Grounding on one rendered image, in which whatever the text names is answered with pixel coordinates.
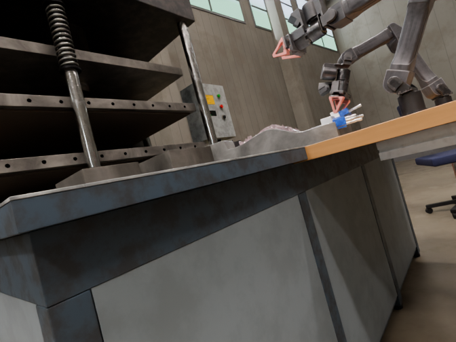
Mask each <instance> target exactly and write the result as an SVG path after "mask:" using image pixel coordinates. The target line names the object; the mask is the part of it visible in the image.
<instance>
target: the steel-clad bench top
mask: <svg viewBox="0 0 456 342"><path fill-rule="evenodd" d="M307 146H309V145H307ZM304 147H306V146H303V147H295V148H291V149H284V150H279V151H272V152H267V153H260V154H256V155H248V156H244V157H237V158H232V159H225V160H221V161H213V162H208V163H204V164H197V165H192V166H185V167H181V168H173V169H169V170H162V171H157V172H150V173H146V174H138V175H134V176H127V177H122V178H114V179H110V180H103V181H98V182H94V183H87V184H82V185H75V186H70V187H63V188H59V189H51V190H47V191H40V192H35V193H27V194H24V195H16V196H11V197H9V198H7V199H6V200H5V201H3V202H2V203H0V208H2V207H3V206H4V205H6V204H8V203H9V202H11V201H12V200H19V199H24V198H28V197H35V196H39V195H46V194H50V193H57V192H61V191H68V190H72V189H80V188H84V187H91V186H95V185H102V184H106V183H113V182H117V181H124V180H128V179H133V178H140V177H144V176H151V175H155V174H162V173H166V172H173V171H177V170H184V169H188V168H195V167H200V166H207V165H210V164H217V163H222V162H229V161H233V160H237V159H244V158H248V157H255V156H260V155H266V154H270V153H277V152H282V151H289V150H293V149H300V148H304Z"/></svg>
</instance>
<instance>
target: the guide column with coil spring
mask: <svg viewBox="0 0 456 342"><path fill-rule="evenodd" d="M52 9H60V10H62V8H61V7H51V8H49V9H48V11H50V10H52ZM52 14H62V15H63V13H62V12H52V13H50V16H51V15H52ZM57 18H61V19H64V17H62V16H54V17H52V18H51V19H50V20H53V19H57ZM58 23H63V24H66V23H65V22H64V21H55V22H53V23H52V25H53V24H58ZM59 28H64V29H67V27H66V26H55V27H54V28H53V30H54V29H59ZM58 33H68V32H67V31H56V32H55V33H54V35H55V34H58ZM62 37H66V38H69V36H67V35H59V36H57V37H56V38H55V39H59V38H62ZM64 42H67V43H71V42H70V41H69V40H60V41H58V42H56V45H57V44H59V43H64ZM60 48H71V45H60V46H59V47H58V49H60ZM63 52H73V51H72V50H61V51H59V54H61V53H63ZM64 57H74V55H72V54H65V55H62V56H61V57H60V59H61V58H64ZM64 62H75V60H73V59H66V60H63V61H62V62H61V64H62V63H64ZM64 77H65V80H66V85H67V88H68V91H69V96H70V100H71V105H72V108H73V113H74V116H75V121H76V124H77V129H78V133H79V137H80V141H81V146H82V149H83V154H84V157H85V162H86V166H87V168H95V167H101V164H100V159H99V156H98V151H97V148H96V143H95V140H94V135H93V131H92V127H91V123H90V118H89V115H88V110H87V107H86V102H85V99H84V96H83V91H82V88H81V83H80V80H79V75H78V72H77V71H76V70H75V69H67V70H65V71H64Z"/></svg>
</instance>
